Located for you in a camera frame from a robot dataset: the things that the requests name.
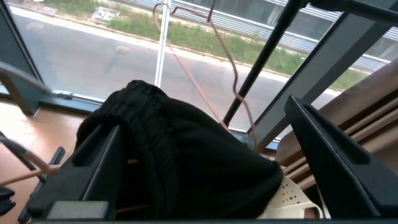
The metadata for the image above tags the window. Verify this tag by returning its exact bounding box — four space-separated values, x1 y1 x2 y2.
0 0 398 153

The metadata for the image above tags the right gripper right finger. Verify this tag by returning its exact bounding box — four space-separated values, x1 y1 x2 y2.
284 95 398 219

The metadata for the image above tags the black clothes rack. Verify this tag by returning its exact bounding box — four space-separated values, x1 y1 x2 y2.
0 0 398 223

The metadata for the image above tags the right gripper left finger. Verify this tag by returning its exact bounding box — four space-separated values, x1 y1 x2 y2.
26 124 126 220

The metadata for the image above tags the black garment with white cord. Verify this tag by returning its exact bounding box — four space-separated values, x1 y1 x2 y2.
75 80 284 220

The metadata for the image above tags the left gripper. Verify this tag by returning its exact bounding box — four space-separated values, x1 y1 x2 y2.
0 185 17 217

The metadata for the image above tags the white laundry basket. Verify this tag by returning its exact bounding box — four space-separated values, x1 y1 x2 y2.
257 175 330 220

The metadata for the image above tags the brown curtain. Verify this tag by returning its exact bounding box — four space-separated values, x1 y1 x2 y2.
275 58 398 200

